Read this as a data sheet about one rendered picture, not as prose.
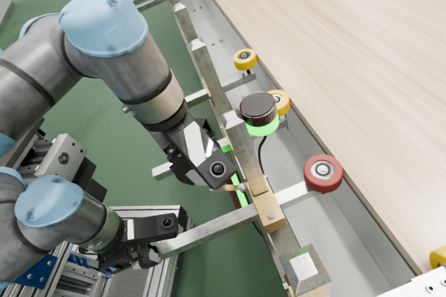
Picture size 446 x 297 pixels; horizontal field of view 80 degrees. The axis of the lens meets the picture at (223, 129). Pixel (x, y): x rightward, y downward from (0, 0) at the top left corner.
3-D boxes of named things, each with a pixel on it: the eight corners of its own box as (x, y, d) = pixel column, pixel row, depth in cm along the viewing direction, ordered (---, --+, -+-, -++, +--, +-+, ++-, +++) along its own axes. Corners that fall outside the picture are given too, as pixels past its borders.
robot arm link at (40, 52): (-26, 53, 31) (20, 59, 26) (46, 2, 36) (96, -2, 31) (28, 100, 37) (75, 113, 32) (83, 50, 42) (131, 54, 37)
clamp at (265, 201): (267, 234, 60) (263, 227, 56) (246, 185, 69) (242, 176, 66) (290, 225, 60) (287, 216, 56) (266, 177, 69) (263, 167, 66)
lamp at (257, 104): (267, 185, 57) (245, 122, 42) (257, 166, 61) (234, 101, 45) (291, 175, 57) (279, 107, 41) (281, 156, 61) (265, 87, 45)
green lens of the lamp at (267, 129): (252, 141, 45) (249, 133, 43) (240, 118, 49) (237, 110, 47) (285, 126, 45) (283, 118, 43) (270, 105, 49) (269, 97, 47)
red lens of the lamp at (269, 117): (249, 132, 43) (246, 123, 42) (237, 109, 47) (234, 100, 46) (283, 117, 43) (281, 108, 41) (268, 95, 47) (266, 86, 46)
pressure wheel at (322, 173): (316, 213, 62) (314, 191, 54) (299, 185, 68) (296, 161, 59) (347, 199, 62) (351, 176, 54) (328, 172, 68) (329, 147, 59)
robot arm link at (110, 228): (107, 195, 48) (107, 237, 43) (121, 205, 51) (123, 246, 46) (70, 211, 48) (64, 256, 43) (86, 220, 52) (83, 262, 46)
